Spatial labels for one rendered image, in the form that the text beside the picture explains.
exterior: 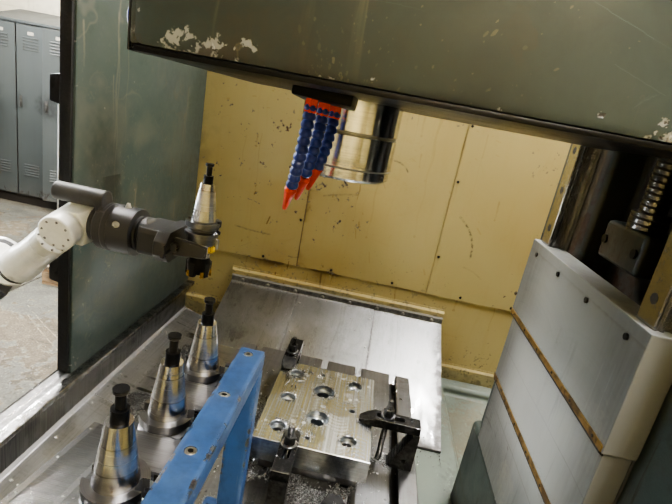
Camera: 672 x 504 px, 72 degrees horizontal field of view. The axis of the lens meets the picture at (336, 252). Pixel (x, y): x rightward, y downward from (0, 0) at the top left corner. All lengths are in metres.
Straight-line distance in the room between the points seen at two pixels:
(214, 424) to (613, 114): 0.53
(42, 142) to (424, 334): 4.72
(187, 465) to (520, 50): 0.52
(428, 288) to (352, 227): 0.39
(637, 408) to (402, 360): 1.18
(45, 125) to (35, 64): 0.60
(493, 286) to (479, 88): 1.53
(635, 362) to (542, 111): 0.36
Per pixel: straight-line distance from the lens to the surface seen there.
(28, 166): 6.05
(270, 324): 1.84
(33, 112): 5.92
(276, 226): 1.89
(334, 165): 0.72
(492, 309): 1.99
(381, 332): 1.87
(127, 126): 1.44
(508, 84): 0.48
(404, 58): 0.47
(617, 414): 0.73
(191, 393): 0.67
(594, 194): 1.02
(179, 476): 0.54
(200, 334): 0.67
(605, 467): 0.78
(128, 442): 0.50
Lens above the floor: 1.60
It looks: 17 degrees down
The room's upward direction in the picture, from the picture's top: 11 degrees clockwise
